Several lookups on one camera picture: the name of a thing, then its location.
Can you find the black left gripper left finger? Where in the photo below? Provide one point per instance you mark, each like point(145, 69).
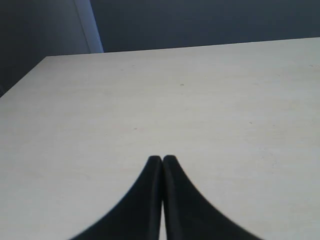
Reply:
point(137, 216)

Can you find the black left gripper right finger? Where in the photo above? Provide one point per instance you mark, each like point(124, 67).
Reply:
point(188, 215)

